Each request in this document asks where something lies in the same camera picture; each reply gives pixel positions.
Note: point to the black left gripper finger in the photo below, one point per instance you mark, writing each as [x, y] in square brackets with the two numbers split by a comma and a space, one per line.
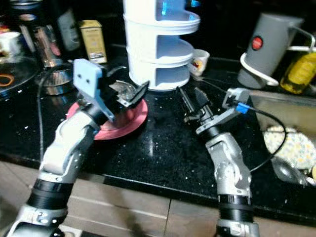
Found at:
[114, 74]
[136, 98]

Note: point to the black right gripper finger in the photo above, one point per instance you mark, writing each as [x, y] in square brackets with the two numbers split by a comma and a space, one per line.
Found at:
[201, 99]
[185, 102]

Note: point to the floral patterned round plate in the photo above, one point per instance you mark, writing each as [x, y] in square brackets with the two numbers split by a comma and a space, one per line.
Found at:
[298, 145]

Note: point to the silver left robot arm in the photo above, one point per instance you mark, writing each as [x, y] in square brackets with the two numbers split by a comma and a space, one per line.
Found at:
[66, 153]

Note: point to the pink plastic plate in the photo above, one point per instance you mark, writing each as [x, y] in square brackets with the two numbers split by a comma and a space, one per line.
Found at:
[128, 126]

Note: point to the yellow tea box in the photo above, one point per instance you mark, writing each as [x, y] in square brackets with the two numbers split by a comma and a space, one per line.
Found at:
[93, 43]

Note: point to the white printed mug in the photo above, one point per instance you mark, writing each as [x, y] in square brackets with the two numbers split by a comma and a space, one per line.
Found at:
[199, 61]
[10, 44]

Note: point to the white tiered storage rack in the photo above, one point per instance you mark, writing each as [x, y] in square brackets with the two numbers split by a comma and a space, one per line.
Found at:
[143, 47]

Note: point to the dark labelled bottle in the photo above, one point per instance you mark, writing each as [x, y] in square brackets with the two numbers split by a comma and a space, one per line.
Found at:
[70, 29]

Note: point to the glass jar steel base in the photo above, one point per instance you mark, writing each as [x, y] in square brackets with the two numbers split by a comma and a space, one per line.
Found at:
[47, 49]

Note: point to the round glass lid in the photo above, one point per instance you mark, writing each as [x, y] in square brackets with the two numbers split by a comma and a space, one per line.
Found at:
[24, 74]

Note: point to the stainless steel sink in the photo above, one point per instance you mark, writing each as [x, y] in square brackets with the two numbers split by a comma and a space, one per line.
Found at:
[301, 108]

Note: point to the brown cabinet door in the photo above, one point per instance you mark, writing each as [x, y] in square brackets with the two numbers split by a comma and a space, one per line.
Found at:
[192, 219]

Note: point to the yellow oil bottle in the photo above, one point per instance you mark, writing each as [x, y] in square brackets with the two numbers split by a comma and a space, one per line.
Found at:
[301, 71]

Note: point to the small steel bowl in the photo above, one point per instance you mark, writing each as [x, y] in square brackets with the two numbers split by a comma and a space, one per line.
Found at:
[289, 173]

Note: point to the orange rubber band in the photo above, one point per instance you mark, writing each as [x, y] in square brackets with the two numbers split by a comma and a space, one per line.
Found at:
[5, 75]

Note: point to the pale yellow plate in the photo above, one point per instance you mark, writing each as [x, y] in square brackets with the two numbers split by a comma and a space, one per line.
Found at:
[313, 173]

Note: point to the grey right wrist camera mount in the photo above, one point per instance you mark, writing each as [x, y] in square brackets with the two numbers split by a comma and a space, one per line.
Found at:
[237, 96]

